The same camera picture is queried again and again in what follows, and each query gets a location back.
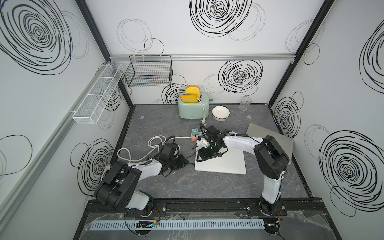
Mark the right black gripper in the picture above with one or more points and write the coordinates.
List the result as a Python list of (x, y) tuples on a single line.
[(206, 155)]

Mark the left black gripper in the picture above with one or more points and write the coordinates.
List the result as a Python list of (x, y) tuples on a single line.
[(182, 162)]

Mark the pink power strip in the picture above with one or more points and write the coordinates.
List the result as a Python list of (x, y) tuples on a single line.
[(194, 138)]

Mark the teal charger adapter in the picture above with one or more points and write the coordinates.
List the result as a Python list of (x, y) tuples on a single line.
[(195, 132)]

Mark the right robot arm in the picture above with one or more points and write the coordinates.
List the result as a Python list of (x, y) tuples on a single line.
[(271, 158)]

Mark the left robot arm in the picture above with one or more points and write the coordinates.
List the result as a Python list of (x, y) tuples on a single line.
[(118, 188)]

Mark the silver laptop centre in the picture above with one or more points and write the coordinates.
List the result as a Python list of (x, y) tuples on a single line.
[(231, 162)]

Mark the grey laptop right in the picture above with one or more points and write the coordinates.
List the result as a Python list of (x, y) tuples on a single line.
[(286, 143)]

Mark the white scalloped bowl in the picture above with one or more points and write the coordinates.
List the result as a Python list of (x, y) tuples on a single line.
[(220, 113)]

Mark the mint green toaster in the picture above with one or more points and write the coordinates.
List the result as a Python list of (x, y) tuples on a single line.
[(194, 110)]

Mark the clear drinking glass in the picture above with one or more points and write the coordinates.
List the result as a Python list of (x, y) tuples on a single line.
[(245, 103)]

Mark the front yellow toast slice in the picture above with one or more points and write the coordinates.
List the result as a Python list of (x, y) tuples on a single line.
[(189, 98)]

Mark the yellow toast slice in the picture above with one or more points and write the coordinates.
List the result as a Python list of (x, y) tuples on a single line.
[(189, 98), (193, 90)]

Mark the rear yellow toast slice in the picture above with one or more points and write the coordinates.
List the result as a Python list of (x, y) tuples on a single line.
[(193, 90)]

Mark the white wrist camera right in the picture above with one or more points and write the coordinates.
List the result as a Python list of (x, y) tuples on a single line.
[(202, 143)]

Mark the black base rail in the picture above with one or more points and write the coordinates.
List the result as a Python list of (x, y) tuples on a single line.
[(251, 207)]

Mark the grey slotted cable duct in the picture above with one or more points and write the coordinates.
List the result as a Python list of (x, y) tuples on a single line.
[(218, 224)]

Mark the black wire basket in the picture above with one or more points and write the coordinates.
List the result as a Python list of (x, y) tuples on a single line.
[(149, 71)]

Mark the white wire shelf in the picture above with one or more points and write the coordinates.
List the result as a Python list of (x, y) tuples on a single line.
[(101, 91)]

